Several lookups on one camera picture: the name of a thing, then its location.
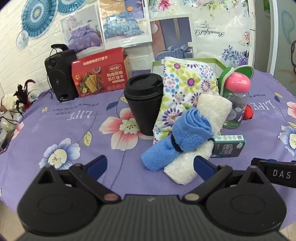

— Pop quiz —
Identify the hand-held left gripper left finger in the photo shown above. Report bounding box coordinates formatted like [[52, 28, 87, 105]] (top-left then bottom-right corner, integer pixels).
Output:
[[35, 155, 122, 202]]

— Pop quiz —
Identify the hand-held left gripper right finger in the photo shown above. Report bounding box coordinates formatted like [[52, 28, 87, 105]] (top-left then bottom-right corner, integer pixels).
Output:
[[182, 156, 267, 202]]

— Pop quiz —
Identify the blue towel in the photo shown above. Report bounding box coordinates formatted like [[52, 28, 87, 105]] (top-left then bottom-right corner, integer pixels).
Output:
[[141, 108, 215, 173]]

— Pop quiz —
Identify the white fluffy towel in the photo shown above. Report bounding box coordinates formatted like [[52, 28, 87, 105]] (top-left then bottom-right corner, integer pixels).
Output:
[[164, 93, 233, 186]]

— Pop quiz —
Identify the small red ball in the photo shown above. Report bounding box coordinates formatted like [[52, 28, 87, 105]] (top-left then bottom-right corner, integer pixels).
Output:
[[243, 105, 254, 120]]

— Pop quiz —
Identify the floral quilted oven mitt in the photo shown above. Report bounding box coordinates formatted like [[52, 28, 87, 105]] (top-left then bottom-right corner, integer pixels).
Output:
[[153, 57, 219, 149]]

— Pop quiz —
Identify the green cardboard box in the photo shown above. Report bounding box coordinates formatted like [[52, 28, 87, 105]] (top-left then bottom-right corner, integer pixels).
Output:
[[151, 58, 228, 80]]

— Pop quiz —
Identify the small teal tissue pack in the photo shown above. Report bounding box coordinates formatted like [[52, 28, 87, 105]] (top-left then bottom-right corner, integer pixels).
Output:
[[211, 135, 246, 158]]

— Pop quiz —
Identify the purple floral printed blanket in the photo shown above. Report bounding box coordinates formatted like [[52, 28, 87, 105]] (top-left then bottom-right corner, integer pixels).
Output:
[[0, 67, 296, 233]]

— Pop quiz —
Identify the water bottle with pink lid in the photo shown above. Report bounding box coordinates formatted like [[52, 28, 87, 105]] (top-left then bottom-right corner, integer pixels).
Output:
[[218, 65, 255, 130]]

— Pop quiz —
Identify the black coffee cup with lid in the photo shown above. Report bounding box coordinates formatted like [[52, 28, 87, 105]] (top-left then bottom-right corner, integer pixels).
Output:
[[124, 74, 164, 136]]

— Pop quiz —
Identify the red cracker box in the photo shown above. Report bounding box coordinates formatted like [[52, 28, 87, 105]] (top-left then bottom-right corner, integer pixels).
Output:
[[71, 47, 132, 98]]

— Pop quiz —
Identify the black portable speaker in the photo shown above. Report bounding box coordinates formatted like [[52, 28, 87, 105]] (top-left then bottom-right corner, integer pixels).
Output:
[[44, 44, 79, 103]]

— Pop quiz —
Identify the dark feather decoration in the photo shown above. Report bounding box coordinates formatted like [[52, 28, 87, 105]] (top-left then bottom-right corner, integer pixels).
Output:
[[13, 79, 39, 117]]

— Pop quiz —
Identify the white plush toy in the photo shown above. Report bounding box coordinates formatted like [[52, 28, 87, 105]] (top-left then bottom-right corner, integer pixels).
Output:
[[0, 94, 19, 113]]

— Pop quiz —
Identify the white floral packaging bag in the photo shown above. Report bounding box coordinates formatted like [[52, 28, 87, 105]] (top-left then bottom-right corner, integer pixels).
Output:
[[192, 0, 253, 68]]

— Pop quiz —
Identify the striped blue bedding poster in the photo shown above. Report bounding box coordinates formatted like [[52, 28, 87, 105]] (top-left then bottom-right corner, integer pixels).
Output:
[[149, 13, 196, 70]]

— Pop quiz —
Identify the purple bedding poster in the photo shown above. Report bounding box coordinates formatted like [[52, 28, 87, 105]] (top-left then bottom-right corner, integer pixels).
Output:
[[60, 5, 105, 54]]

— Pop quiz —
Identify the small pale paper fan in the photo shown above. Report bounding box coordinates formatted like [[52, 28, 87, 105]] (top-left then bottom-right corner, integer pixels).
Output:
[[16, 30, 29, 49]]

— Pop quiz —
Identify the large blue paper fan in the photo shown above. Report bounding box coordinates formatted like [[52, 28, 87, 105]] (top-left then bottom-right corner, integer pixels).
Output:
[[22, 0, 59, 37]]

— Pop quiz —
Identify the floral wall poster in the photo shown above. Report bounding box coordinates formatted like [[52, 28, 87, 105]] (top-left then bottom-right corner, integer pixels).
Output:
[[148, 0, 251, 19]]

